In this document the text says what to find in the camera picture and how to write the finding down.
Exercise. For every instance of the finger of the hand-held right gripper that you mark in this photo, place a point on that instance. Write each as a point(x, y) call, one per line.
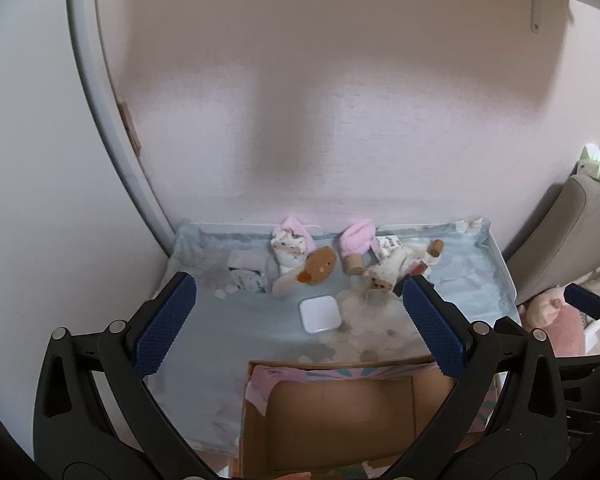
point(585, 301)

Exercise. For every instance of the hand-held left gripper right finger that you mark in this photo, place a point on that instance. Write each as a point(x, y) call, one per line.
point(435, 330)

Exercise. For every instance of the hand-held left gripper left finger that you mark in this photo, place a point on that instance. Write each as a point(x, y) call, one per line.
point(165, 325)

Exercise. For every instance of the small translucent plastic box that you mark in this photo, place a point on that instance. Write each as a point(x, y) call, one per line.
point(247, 274)

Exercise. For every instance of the brown cookie plush toy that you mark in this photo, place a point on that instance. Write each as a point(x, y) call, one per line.
point(320, 266)

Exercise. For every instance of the cardboard box with pink print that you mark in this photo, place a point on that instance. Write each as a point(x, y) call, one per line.
point(330, 420)

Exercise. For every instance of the white patterned cloth doll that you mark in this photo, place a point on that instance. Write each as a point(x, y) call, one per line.
point(387, 265)
point(290, 252)

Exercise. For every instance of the person's left hand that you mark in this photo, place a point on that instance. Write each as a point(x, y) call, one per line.
point(294, 476)

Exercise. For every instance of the pink plush toy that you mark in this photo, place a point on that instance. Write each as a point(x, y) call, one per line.
point(545, 312)

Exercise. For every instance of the beige chair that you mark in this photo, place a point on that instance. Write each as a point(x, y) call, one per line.
point(565, 240)

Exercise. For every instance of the small red black object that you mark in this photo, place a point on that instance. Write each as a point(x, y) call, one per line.
point(418, 268)

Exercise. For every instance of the blue floral tablecloth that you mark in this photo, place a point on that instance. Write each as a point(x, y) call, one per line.
point(240, 340)

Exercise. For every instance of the small brown cork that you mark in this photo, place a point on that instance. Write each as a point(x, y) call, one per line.
point(436, 247)

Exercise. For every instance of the cork cylinder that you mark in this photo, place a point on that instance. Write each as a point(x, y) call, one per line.
point(353, 264)

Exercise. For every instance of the white square case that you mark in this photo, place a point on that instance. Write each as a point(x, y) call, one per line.
point(319, 315)

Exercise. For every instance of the pink fluffy toy, cork base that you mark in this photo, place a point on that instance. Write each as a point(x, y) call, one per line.
point(357, 239)

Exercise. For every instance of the green white bottle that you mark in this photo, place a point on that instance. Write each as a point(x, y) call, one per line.
point(597, 166)

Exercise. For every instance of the small wooden block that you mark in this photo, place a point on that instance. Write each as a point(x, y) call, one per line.
point(130, 127)

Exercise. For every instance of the grey curved metal pole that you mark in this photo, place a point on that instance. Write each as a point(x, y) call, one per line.
point(105, 110)

